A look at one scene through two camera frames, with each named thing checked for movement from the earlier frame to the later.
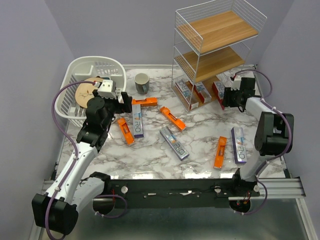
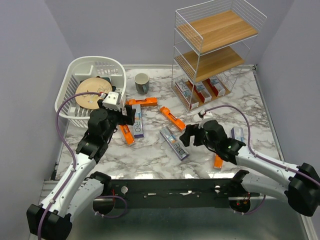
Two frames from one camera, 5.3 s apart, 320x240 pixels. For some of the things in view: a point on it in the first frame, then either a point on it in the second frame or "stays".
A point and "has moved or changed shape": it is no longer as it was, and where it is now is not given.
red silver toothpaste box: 201,88 stays
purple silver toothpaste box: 137,121 stays
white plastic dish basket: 67,107 stays
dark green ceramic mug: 142,83 stays
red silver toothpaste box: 219,90 has moved or changed shape
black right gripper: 227,101 → 190,130
